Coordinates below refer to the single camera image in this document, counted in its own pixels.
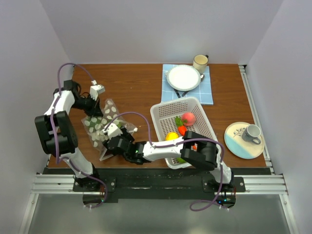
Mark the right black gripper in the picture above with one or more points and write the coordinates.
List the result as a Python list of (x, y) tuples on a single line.
[(126, 135)]

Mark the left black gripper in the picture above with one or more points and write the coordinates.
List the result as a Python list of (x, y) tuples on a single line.
[(95, 110)]

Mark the polka dot zip bag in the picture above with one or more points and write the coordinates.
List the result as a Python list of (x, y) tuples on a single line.
[(94, 127)]

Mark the green fake apple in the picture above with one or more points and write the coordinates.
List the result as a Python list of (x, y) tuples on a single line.
[(180, 160)]

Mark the orange fake carrot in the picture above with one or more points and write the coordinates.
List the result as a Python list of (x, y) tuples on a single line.
[(180, 126)]

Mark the pink fake peach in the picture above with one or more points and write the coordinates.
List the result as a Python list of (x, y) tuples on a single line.
[(188, 119)]

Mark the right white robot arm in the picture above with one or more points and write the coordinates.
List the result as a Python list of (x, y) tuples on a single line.
[(201, 152)]

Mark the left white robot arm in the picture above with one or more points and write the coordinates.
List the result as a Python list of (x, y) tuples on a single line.
[(58, 137)]

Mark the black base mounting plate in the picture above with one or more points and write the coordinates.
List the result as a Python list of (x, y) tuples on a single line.
[(160, 183)]

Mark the white plastic perforated basket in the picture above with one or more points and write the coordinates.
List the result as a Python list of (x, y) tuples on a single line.
[(167, 117)]

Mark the white round plate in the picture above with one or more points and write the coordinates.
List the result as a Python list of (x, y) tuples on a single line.
[(183, 77)]

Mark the blue checked cloth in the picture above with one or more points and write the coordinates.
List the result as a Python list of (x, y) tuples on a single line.
[(202, 92)]

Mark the blue beige plate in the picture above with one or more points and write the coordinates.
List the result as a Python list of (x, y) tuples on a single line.
[(240, 148)]

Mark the cream mug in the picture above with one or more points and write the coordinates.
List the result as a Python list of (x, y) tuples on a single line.
[(200, 63)]

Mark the grey white cup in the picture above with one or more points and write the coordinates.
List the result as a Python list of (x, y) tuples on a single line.
[(252, 134)]

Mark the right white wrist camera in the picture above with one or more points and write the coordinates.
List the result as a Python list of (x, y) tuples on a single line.
[(112, 130)]

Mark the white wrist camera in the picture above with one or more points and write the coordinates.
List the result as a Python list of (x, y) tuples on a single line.
[(112, 130), (96, 90)]

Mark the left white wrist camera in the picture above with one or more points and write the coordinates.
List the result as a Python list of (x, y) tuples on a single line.
[(96, 90)]

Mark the black handled fork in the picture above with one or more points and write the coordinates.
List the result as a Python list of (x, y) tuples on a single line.
[(177, 93)]

